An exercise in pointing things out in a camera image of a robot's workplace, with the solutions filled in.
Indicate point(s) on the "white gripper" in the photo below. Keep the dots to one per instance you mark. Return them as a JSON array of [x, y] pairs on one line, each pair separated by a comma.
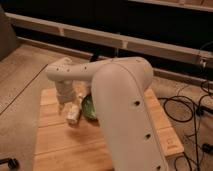
[[65, 93]]

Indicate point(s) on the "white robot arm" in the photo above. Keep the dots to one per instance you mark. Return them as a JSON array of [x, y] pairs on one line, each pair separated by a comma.
[[117, 89]]

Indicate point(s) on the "green ceramic bowl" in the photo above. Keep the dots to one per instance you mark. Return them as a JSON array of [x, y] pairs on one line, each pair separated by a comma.
[[88, 108]]

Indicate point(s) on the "wooden board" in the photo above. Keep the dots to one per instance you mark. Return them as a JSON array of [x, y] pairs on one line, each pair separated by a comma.
[[60, 147]]

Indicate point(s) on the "black chair wheel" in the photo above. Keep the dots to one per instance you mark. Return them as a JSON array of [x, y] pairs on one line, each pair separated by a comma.
[[11, 162]]

